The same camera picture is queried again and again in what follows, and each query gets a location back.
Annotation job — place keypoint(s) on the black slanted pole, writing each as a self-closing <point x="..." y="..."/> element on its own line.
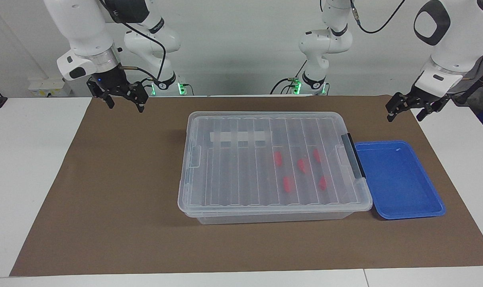
<point x="478" y="81"/>

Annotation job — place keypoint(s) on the brown table mat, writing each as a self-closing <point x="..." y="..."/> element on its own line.
<point x="106" y="179"/>

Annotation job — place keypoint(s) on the white label strip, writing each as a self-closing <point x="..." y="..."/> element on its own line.
<point x="241" y="136"/>

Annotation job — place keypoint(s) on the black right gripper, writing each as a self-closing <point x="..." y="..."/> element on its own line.
<point x="114" y="83"/>

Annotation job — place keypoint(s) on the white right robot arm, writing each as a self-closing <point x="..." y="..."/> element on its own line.
<point x="82" y="28"/>

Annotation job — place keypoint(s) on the clear ribbed plastic lid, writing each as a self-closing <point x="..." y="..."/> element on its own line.
<point x="233" y="179"/>

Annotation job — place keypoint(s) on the red block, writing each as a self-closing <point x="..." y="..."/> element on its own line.
<point x="278" y="158"/>
<point x="323" y="183"/>
<point x="302" y="165"/>
<point x="317" y="155"/>
<point x="288" y="185"/>

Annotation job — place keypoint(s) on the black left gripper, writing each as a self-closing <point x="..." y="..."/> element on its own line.
<point x="419" y="99"/>

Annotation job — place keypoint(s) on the clear plastic storage box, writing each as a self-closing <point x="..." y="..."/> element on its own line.
<point x="265" y="219"/>

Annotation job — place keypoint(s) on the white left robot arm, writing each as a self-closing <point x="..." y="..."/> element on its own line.
<point x="448" y="44"/>

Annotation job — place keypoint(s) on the blue plastic tray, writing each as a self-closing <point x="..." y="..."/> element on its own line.
<point x="401" y="183"/>

